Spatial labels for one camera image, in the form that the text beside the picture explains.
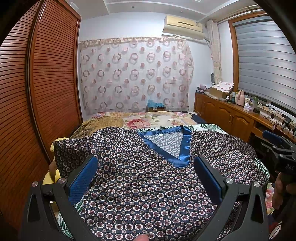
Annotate navy patterned satin pajama top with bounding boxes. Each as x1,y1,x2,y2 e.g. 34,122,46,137
53,126,270,241

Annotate person right hand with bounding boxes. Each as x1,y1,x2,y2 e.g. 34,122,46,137
272,173,295,209

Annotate palm leaf print cloth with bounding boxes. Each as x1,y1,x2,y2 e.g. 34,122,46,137
55,122,270,241

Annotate wooden sideboard cabinet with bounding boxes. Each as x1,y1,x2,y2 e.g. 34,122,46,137
194,92,295,143

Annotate yellow plush toy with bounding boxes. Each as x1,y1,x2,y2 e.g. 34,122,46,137
43,138,67,185

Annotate pink kettle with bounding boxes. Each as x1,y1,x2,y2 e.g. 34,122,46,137
236,90,245,106

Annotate grey window blind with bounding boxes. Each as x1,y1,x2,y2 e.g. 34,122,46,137
232,16,295,112

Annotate navy bed sheet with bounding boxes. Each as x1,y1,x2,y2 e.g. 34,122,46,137
191,113,207,124

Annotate cardboard box on sideboard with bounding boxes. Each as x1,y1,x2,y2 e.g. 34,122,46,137
209,81,234,98

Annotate golden brown patterned folded blanket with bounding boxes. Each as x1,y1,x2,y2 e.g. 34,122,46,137
70,116,123,138

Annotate beige side curtain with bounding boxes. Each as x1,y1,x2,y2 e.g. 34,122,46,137
206,20,222,84

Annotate teal cloth on box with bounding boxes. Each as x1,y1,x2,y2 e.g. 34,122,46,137
147,100,166,110

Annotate floral bed blanket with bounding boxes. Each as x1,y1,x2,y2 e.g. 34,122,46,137
91,111,198,129

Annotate wooden louvered wardrobe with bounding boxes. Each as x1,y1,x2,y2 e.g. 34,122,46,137
1,1,82,230

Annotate circle patterned sheer curtain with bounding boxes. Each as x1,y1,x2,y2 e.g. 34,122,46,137
79,38,194,115

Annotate wall air conditioner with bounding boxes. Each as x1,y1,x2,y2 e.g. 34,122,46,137
163,16,205,40

